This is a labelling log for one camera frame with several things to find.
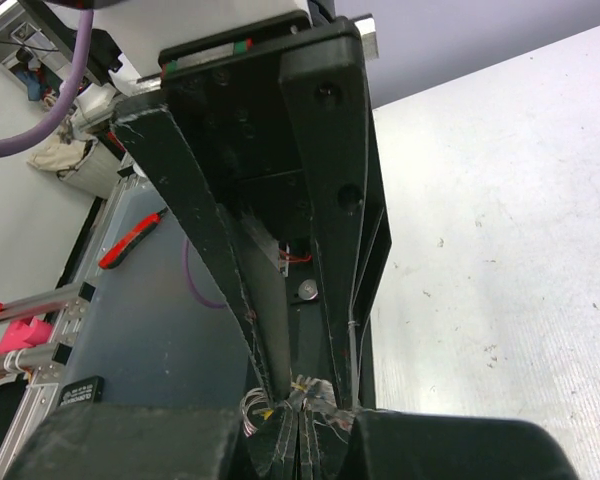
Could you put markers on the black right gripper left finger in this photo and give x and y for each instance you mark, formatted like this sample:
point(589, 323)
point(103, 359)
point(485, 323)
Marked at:
point(105, 441)

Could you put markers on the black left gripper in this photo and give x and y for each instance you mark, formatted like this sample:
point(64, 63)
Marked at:
point(279, 128)

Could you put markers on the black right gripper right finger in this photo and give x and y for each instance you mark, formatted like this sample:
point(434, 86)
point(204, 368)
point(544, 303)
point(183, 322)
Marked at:
point(391, 445)

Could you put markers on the steel key organiser ring disc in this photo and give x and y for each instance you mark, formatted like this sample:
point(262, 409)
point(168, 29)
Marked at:
point(307, 393)

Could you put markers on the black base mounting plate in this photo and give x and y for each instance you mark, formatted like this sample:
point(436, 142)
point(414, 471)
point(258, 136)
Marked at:
point(309, 344)

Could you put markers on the red black hand tool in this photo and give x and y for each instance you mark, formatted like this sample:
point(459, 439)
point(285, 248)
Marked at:
point(116, 255)

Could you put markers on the aluminium frame outside cell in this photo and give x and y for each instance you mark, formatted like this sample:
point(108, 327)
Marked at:
point(42, 366)

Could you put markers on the pink block on frame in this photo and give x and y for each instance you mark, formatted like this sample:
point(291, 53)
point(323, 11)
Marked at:
point(24, 333)

